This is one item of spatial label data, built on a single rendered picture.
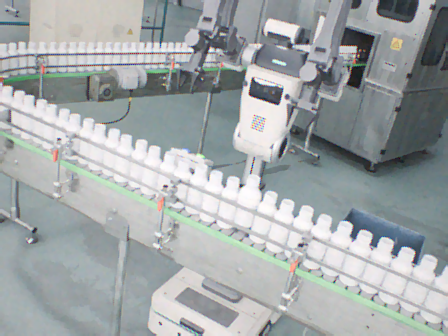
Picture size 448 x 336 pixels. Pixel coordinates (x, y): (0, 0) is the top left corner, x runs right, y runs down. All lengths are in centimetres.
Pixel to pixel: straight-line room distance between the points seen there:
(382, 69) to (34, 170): 378
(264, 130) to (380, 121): 313
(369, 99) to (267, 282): 378
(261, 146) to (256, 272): 70
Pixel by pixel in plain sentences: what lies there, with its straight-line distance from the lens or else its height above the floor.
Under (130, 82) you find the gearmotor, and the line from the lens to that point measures 296.
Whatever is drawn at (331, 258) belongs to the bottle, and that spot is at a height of 106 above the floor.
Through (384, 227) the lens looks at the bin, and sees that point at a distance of 204.
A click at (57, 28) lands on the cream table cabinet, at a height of 76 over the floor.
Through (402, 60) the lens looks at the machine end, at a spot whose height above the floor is 117.
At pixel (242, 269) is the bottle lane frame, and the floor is 91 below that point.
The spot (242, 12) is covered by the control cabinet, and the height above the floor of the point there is 99.
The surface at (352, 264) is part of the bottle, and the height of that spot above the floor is 108.
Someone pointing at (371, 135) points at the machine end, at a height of 38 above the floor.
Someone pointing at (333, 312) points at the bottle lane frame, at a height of 91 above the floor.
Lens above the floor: 179
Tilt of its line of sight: 25 degrees down
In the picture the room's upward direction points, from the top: 12 degrees clockwise
